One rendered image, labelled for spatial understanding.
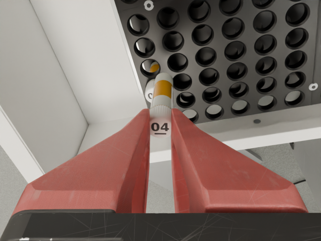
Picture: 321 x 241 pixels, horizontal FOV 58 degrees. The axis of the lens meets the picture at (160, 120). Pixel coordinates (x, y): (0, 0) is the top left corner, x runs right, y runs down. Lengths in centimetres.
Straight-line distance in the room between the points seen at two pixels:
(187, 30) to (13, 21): 12
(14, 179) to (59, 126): 157
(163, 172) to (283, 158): 60
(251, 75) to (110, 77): 13
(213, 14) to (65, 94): 15
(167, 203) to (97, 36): 153
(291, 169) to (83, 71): 145
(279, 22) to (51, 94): 18
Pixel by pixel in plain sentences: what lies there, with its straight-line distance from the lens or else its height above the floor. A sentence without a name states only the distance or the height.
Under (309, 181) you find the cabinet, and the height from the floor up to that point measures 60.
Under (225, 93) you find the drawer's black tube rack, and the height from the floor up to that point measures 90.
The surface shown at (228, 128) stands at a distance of 25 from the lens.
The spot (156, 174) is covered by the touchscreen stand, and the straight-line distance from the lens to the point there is 151.
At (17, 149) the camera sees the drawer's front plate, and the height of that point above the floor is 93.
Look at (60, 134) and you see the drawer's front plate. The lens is 25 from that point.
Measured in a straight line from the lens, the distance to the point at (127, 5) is 18.
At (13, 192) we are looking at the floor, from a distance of 191.
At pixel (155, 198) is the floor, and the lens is 171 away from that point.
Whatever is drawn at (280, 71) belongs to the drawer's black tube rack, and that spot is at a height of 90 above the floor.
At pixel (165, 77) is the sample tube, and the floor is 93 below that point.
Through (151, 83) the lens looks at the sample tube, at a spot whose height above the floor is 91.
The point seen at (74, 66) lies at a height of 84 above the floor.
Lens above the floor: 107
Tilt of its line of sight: 54 degrees down
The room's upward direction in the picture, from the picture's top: 176 degrees counter-clockwise
